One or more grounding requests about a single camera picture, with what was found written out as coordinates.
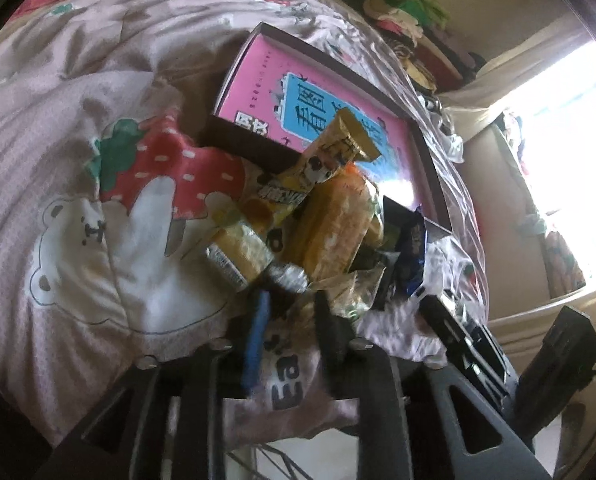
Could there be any pink and blue book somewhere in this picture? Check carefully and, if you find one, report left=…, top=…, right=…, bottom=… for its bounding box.
left=213, top=30, right=433, bottom=217

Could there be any orange long biscuit pack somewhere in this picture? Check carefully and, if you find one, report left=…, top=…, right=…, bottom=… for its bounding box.
left=284, top=164, right=383, bottom=282

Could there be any blue Oreo cookie pack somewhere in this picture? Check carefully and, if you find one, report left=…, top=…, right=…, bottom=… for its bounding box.
left=374, top=196, right=452, bottom=310

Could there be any small yellow cracker pack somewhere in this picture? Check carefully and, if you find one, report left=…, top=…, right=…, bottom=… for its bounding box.
left=205, top=222, right=309, bottom=295

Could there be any long yellow wafer snack pack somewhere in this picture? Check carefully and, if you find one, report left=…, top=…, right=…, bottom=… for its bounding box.
left=240, top=107, right=381, bottom=236

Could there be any clear bag green label snack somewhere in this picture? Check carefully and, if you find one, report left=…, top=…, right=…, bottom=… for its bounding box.
left=288, top=263, right=386, bottom=326

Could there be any pile of folded clothes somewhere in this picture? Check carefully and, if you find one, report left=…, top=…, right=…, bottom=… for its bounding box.
left=362, top=0, right=489, bottom=97

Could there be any white plastic bag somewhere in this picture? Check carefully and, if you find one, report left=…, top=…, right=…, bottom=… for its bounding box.
left=420, top=94, right=464, bottom=164

